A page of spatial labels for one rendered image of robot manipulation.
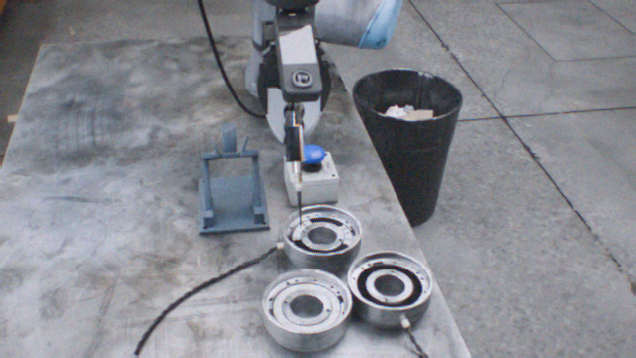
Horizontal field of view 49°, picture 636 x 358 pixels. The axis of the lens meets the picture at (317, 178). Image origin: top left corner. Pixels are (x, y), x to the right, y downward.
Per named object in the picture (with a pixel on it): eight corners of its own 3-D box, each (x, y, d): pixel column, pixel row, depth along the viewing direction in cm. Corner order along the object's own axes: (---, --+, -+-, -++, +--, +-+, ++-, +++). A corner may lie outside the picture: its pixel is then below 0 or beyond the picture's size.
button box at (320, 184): (338, 202, 105) (339, 175, 102) (291, 207, 103) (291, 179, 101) (327, 172, 111) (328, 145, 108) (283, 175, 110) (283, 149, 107)
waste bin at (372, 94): (458, 231, 226) (480, 115, 201) (358, 241, 221) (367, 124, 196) (426, 171, 253) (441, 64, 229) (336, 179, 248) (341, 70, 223)
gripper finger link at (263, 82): (288, 109, 94) (295, 50, 89) (290, 116, 92) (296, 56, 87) (253, 108, 93) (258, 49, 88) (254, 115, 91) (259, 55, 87)
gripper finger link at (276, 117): (281, 124, 100) (287, 66, 95) (285, 147, 95) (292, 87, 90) (259, 123, 99) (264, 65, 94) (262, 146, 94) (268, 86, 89)
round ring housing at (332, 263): (350, 224, 100) (352, 201, 98) (368, 273, 92) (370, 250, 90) (278, 231, 99) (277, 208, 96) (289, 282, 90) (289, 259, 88)
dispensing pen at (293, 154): (291, 226, 93) (283, 99, 92) (289, 223, 97) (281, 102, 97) (308, 224, 93) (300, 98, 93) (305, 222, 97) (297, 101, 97)
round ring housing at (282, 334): (274, 366, 79) (274, 341, 77) (254, 301, 87) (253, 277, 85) (362, 346, 82) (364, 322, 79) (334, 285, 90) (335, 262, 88)
